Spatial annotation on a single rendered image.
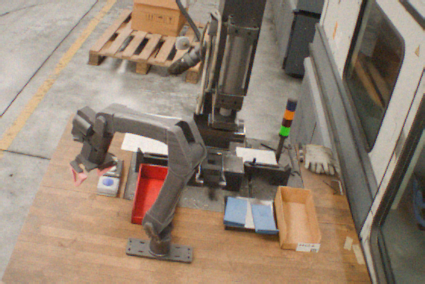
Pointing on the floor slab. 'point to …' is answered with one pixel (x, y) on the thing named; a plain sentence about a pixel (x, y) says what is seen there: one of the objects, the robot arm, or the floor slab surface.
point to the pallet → (108, 48)
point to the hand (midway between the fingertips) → (87, 178)
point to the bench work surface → (48, 219)
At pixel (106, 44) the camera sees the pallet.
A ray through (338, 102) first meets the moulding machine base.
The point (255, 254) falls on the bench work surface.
